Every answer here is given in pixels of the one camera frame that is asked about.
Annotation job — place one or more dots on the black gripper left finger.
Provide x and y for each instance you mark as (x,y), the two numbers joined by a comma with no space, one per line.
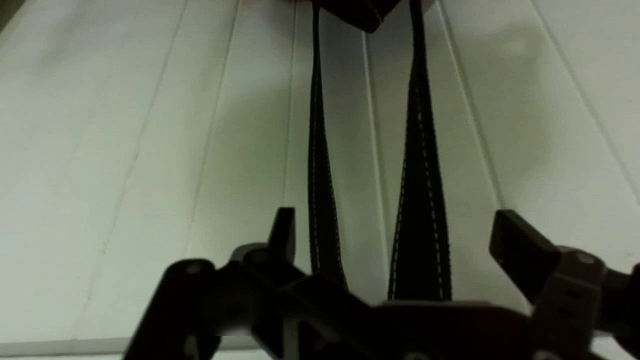
(283,232)

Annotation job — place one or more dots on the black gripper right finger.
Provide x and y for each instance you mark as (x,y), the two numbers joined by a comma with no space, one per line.
(567,292)

